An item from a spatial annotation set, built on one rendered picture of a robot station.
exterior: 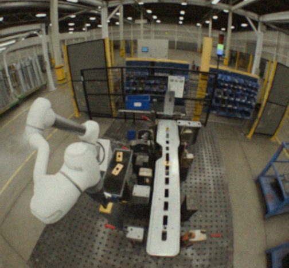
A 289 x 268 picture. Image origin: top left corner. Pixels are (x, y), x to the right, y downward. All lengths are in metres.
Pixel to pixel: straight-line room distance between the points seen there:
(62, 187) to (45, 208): 0.08
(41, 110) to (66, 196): 0.61
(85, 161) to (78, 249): 0.97
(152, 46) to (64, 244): 7.67
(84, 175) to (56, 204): 0.13
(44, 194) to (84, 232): 0.89
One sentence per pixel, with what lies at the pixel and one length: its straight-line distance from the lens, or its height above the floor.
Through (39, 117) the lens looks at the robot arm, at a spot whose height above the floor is 1.54.
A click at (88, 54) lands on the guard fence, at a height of 1.68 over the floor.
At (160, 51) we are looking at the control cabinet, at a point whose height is 1.35.
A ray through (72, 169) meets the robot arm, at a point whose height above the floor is 1.56.
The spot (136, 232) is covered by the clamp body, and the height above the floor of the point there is 1.06.
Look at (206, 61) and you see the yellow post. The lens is 1.88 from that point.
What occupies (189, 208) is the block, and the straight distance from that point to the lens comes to 0.95.
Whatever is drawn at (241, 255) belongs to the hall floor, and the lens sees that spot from 2.26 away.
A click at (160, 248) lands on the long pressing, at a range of 0.88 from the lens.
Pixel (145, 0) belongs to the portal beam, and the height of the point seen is 3.36.
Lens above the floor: 1.88
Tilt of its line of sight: 34 degrees down
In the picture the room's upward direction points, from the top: straight up
